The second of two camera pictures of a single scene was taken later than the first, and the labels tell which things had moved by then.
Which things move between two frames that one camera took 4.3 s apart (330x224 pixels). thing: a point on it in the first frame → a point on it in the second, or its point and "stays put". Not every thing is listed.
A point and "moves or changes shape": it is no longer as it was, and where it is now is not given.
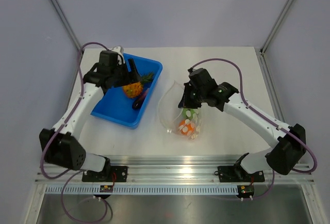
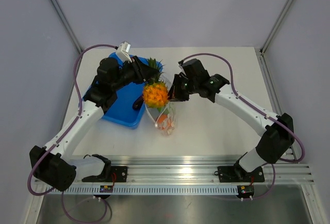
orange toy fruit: [186, 127] → [163, 122]
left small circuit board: [106, 188] stays put
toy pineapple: [134, 90] moves or changes shape
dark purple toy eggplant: [137, 104] stays put
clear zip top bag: [185, 122] → [164, 117]
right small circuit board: [245, 191] stays put
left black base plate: [110, 174] stays put
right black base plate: [238, 174] stays put
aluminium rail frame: [174, 170] stays put
